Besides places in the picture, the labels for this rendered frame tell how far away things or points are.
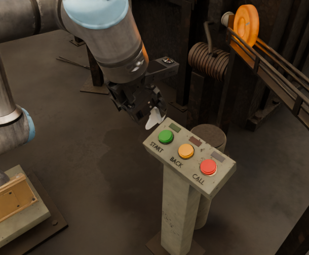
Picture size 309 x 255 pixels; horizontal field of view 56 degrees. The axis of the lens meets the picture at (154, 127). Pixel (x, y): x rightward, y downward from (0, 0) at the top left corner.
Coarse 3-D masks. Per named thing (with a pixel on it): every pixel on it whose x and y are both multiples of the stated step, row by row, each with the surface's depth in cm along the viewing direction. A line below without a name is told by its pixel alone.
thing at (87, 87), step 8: (88, 48) 179; (88, 56) 183; (96, 64) 186; (96, 72) 191; (88, 80) 204; (96, 80) 196; (104, 80) 204; (88, 88) 197; (96, 88) 197; (104, 88) 197
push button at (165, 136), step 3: (162, 132) 81; (165, 132) 80; (168, 132) 80; (171, 132) 80; (159, 135) 80; (162, 135) 80; (165, 135) 80; (168, 135) 80; (171, 135) 80; (159, 138) 80; (162, 138) 80; (165, 138) 79; (168, 138) 79; (171, 138) 79; (162, 141) 80; (165, 141) 79; (168, 141) 79
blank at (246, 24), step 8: (240, 8) 106; (248, 8) 101; (240, 16) 107; (248, 16) 101; (256, 16) 100; (240, 24) 110; (248, 24) 101; (256, 24) 100; (240, 32) 110; (248, 32) 102; (256, 32) 101; (248, 40) 103; (240, 48) 110
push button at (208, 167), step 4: (204, 160) 74; (208, 160) 73; (212, 160) 73; (204, 164) 73; (208, 164) 72; (212, 164) 72; (204, 168) 72; (208, 168) 72; (212, 168) 72; (204, 172) 72; (208, 172) 71; (212, 172) 71
